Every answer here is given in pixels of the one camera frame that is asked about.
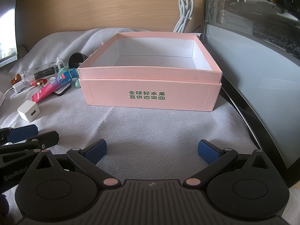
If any glass panel computer case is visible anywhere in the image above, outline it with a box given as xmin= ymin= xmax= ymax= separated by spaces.
xmin=202 ymin=0 xmax=300 ymax=169

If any black funnel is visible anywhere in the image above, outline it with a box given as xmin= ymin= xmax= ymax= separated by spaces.
xmin=68 ymin=52 xmax=88 ymax=69

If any teal plastic funnel tool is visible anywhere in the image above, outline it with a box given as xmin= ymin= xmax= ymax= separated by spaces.
xmin=58 ymin=67 xmax=81 ymax=88

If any pink blue tube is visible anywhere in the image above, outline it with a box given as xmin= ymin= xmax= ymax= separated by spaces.
xmin=31 ymin=72 xmax=73 ymax=103

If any red connector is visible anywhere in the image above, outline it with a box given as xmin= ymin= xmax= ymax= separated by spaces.
xmin=30 ymin=79 xmax=47 ymax=86

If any black device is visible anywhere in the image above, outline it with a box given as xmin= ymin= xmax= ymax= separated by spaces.
xmin=19 ymin=58 xmax=68 ymax=83

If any grey cloth table cover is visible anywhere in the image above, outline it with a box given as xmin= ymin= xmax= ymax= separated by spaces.
xmin=0 ymin=27 xmax=300 ymax=225

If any curved monitor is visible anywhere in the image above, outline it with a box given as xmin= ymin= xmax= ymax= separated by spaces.
xmin=0 ymin=0 xmax=18 ymax=67

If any pink cardboard box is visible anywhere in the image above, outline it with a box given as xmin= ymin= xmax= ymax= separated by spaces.
xmin=78 ymin=31 xmax=223 ymax=111

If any white USB charger cube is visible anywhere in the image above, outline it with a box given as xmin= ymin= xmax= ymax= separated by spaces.
xmin=17 ymin=100 xmax=40 ymax=122

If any white coiled cable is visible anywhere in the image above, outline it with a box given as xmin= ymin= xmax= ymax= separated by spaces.
xmin=172 ymin=0 xmax=195 ymax=34

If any white adapter with cable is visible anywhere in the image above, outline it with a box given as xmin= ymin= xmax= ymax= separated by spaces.
xmin=4 ymin=84 xmax=26 ymax=95

